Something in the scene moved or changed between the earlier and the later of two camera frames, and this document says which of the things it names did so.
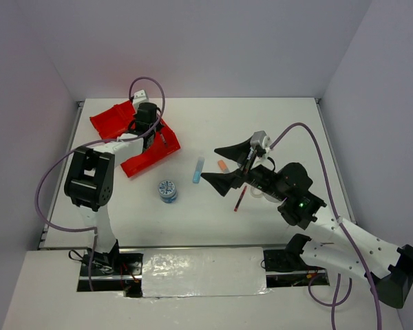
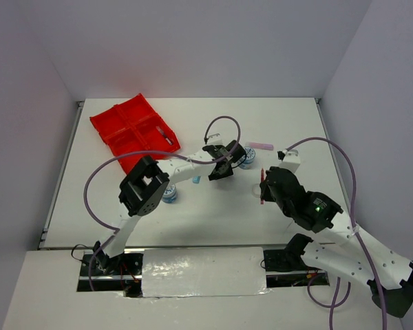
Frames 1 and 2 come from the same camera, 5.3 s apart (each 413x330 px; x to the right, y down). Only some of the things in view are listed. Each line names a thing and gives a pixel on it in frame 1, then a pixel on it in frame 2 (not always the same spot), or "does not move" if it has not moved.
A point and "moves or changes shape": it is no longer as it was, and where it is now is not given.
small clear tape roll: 255,192 does not move
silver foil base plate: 203,271 does not move
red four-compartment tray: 115,122 does not move
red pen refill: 239,199 moves or changes shape
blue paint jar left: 166,190 does not move
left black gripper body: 156,127 to 229,166
